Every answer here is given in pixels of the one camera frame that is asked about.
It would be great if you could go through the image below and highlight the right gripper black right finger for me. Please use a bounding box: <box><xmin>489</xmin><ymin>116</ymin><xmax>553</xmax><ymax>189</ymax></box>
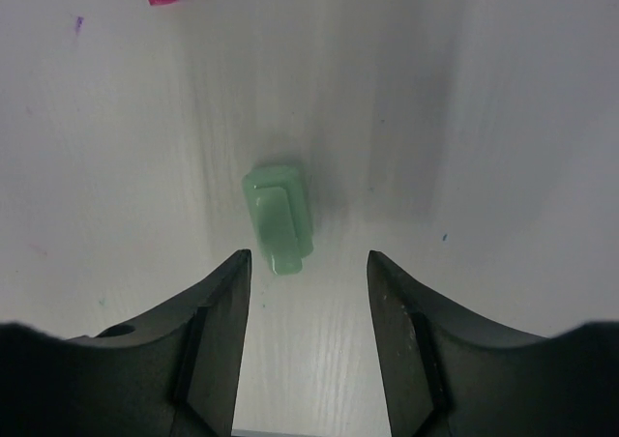
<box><xmin>367</xmin><ymin>251</ymin><xmax>618</xmax><ymax>436</ymax></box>

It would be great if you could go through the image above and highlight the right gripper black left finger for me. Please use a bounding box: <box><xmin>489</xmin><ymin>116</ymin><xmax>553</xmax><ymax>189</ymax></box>
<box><xmin>1</xmin><ymin>249</ymin><xmax>251</xmax><ymax>436</ymax></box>

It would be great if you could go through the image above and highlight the green highlighter cap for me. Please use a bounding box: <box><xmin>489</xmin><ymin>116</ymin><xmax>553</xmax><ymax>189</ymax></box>
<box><xmin>242</xmin><ymin>165</ymin><xmax>313</xmax><ymax>276</ymax></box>

